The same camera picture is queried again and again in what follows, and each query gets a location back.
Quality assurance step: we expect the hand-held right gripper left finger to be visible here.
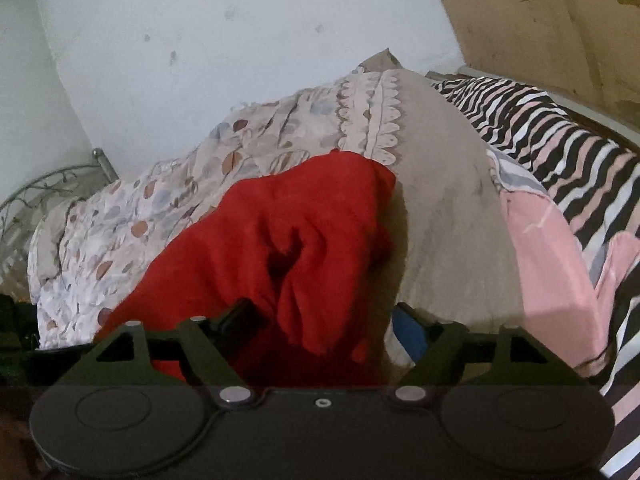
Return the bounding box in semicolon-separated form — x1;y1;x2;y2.
64;298;267;407

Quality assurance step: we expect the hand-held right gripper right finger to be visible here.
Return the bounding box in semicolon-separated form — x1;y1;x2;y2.
391;302;587;405

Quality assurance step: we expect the red cloth garment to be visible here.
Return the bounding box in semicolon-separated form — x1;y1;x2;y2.
95;152;399;387

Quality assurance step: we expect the floral patterned quilt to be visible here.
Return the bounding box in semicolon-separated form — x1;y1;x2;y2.
27;50;526;367

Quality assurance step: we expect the pink grey cloth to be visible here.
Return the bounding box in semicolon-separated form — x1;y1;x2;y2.
486;149;618;377

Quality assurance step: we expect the black white pink striped blanket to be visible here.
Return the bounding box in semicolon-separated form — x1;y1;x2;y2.
429;75;640;479

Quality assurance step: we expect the brown wooden board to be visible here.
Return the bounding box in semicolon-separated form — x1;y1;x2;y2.
425;0;640;133

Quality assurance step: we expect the metal bed frame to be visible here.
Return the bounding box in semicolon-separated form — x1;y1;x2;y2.
0;147;121;286

